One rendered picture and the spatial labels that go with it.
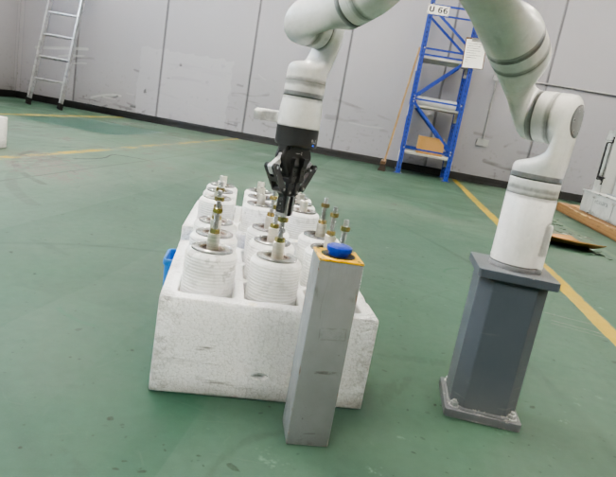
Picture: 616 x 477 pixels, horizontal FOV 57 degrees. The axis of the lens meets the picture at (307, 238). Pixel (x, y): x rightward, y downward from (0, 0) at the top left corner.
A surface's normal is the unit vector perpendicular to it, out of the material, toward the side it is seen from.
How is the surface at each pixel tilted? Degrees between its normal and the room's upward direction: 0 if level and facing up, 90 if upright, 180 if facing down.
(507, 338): 90
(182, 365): 90
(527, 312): 90
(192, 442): 0
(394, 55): 90
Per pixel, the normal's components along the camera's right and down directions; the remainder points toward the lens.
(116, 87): -0.15, 0.19
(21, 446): 0.17, -0.96
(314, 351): 0.12, 0.24
